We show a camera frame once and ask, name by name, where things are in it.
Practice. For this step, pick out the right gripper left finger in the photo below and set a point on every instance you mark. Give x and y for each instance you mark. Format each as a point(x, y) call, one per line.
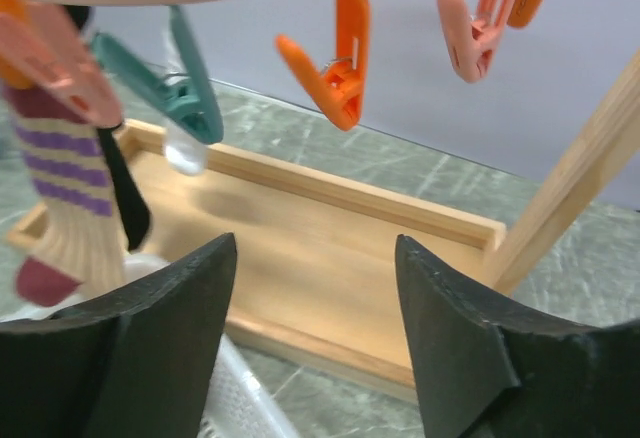
point(135, 362)

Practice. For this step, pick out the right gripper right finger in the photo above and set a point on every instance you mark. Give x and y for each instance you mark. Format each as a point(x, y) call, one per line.
point(487, 366)

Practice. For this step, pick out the wooden hanger rack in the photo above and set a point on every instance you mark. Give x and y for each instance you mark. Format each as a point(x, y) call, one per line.
point(316, 276)

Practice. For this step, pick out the beige purple striped sock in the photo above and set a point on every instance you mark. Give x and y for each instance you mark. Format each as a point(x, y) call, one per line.
point(80, 251)

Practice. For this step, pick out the pink round clip hanger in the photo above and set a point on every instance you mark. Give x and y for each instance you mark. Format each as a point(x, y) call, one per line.
point(325, 45)

